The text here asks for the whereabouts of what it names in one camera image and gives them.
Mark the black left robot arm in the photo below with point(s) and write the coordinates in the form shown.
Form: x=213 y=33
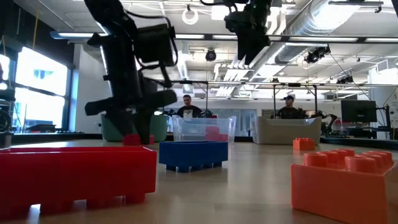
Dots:
x=105 y=18

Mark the clear plastic bin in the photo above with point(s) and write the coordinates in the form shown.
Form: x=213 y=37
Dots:
x=189 y=130

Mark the bright window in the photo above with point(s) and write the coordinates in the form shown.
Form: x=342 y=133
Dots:
x=40 y=87

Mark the ceiling strip light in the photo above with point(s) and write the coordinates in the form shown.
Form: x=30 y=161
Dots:
x=77 y=35
x=320 y=39
x=381 y=40
x=189 y=36

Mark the green plastic bin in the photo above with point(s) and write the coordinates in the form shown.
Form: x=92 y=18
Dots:
x=160 y=129

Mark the small orange toy brick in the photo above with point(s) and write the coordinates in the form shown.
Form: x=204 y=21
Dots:
x=304 y=144

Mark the black computer monitor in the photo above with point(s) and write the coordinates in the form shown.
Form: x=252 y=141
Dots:
x=357 y=111

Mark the black ceiling device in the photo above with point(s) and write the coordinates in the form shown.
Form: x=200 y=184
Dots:
x=317 y=54

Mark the black background robot arm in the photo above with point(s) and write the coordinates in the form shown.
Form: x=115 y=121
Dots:
x=328 y=119

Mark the silver ceiling duct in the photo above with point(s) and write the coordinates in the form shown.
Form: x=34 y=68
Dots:
x=311 y=25

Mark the small red toy brick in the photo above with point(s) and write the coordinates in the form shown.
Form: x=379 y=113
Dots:
x=212 y=130

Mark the white plastic bin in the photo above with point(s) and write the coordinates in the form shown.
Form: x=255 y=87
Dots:
x=286 y=130

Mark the person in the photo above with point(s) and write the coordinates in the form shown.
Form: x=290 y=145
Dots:
x=288 y=110
x=187 y=110

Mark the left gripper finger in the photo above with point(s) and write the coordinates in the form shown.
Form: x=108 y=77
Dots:
x=149 y=105
x=118 y=112

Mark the black background rig frame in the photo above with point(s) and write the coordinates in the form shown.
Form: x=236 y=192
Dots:
x=274 y=99

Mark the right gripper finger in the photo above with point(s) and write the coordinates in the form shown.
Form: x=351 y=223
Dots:
x=255 y=49
x=245 y=53

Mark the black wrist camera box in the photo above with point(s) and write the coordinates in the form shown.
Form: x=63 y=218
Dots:
x=155 y=45

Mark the round black ceiling camera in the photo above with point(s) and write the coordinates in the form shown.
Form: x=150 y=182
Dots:
x=211 y=55

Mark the blue toy brick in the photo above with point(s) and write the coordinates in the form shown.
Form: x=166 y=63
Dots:
x=192 y=154

